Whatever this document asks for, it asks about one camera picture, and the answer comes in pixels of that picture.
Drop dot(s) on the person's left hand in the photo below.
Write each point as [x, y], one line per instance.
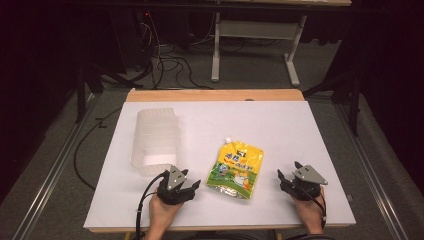
[161, 213]

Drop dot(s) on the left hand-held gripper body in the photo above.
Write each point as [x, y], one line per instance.
[175, 195]

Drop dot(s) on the black metal stand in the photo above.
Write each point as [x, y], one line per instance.
[81, 90]
[355, 100]

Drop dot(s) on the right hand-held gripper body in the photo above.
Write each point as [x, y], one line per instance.
[305, 190]

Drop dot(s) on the translucent plastic storage box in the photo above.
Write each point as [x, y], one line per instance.
[156, 133]

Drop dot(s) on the yellow spout pouch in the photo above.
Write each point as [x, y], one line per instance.
[236, 166]

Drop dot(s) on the person's right hand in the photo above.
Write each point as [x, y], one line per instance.
[311, 213]

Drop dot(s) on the metal floor rail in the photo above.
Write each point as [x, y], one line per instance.
[56, 170]
[370, 170]

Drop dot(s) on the white table mat board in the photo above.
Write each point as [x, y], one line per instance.
[233, 123]

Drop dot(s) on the wooden table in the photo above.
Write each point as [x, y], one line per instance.
[213, 95]

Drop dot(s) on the white metal desk frame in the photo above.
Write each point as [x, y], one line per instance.
[256, 29]

